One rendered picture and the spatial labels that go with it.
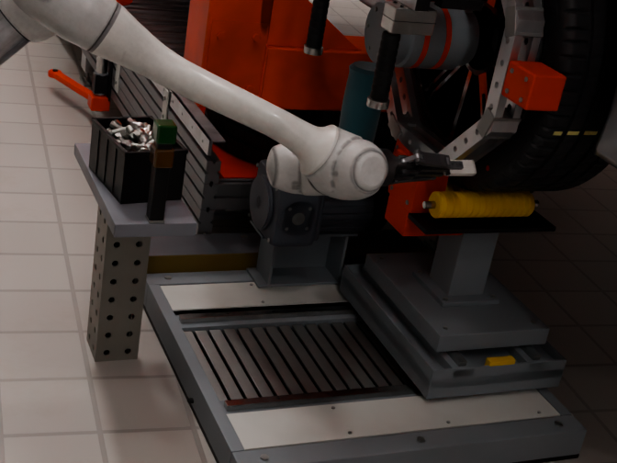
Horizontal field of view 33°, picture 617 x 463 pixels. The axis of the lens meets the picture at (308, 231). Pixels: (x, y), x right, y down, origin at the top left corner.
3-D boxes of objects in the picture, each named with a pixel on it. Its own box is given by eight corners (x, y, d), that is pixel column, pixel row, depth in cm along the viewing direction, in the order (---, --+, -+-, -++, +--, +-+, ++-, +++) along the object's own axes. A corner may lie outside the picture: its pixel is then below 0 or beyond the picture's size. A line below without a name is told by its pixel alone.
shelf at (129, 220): (196, 236, 215) (197, 222, 214) (113, 238, 208) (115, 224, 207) (145, 154, 250) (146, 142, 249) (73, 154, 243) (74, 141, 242)
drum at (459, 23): (473, 79, 223) (488, 14, 217) (384, 75, 214) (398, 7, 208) (442, 59, 234) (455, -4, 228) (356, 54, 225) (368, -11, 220)
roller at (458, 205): (541, 220, 237) (547, 197, 235) (427, 222, 225) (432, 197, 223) (527, 209, 242) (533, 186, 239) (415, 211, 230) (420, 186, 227)
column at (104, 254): (137, 358, 247) (155, 196, 230) (95, 362, 243) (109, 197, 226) (128, 336, 255) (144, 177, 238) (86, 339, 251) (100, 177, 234)
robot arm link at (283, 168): (331, 193, 208) (361, 197, 196) (258, 194, 202) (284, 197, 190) (332, 139, 207) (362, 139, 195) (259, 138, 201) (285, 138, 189)
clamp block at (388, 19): (432, 37, 200) (439, 9, 197) (390, 34, 196) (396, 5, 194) (420, 28, 204) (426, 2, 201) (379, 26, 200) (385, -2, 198)
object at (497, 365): (557, 389, 249) (568, 355, 245) (425, 403, 235) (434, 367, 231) (455, 287, 290) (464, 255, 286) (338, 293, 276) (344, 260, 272)
